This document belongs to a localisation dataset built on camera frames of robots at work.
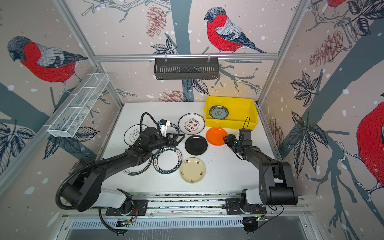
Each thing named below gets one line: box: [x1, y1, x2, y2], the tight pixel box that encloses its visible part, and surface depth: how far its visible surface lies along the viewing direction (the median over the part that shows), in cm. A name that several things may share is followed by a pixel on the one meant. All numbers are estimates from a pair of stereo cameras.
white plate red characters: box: [178, 112, 206, 135], surface depth 109 cm
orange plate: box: [206, 127, 228, 146], surface depth 105 cm
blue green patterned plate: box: [209, 105, 229, 120], surface depth 116 cm
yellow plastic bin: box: [204, 96, 259, 130], surface depth 116 cm
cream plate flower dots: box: [180, 157, 206, 183], surface depth 88 cm
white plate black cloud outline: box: [123, 124, 148, 146], surface depth 105 cm
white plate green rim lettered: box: [153, 147, 183, 175], surface depth 91 cm
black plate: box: [184, 135, 208, 156], surface depth 97 cm
